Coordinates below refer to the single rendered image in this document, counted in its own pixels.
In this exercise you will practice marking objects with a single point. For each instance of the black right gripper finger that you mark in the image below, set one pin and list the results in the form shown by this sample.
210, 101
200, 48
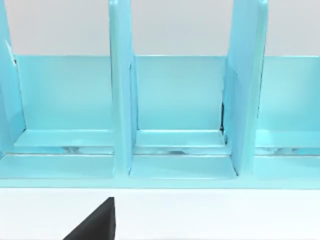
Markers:
100, 222

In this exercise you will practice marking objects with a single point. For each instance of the light blue rack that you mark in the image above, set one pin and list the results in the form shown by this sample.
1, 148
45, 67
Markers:
180, 100

